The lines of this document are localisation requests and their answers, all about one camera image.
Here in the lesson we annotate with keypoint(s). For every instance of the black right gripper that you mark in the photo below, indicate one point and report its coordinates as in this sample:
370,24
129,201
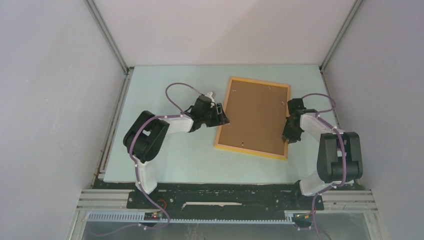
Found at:
286,135

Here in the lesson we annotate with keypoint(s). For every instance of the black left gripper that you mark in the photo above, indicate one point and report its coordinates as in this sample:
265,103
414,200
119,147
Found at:
221,118

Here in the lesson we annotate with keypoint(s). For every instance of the yellow wooden picture frame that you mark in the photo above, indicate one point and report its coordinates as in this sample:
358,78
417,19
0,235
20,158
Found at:
251,153

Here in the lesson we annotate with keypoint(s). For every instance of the brown cardboard backing board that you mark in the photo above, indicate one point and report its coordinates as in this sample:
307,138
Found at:
255,116

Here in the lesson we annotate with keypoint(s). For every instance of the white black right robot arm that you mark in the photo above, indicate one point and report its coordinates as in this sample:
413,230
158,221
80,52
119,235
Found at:
339,156

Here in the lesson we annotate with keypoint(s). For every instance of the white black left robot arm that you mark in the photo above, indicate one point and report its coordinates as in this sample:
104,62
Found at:
145,137

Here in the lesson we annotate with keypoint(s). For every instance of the small circuit board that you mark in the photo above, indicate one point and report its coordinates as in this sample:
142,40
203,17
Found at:
152,216

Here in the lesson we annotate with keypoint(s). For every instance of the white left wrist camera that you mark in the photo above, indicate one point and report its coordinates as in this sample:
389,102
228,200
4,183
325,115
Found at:
210,97

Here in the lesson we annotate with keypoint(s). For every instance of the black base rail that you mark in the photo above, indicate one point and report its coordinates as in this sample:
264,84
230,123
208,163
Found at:
223,202

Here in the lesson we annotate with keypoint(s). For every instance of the left aluminium corner post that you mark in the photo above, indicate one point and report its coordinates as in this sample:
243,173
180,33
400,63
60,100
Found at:
105,31

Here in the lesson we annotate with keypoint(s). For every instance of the aluminium corner post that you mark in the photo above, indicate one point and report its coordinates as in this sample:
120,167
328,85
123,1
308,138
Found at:
341,33
105,31

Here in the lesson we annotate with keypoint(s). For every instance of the right aluminium corner post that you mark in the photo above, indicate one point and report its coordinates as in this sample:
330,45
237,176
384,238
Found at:
341,33

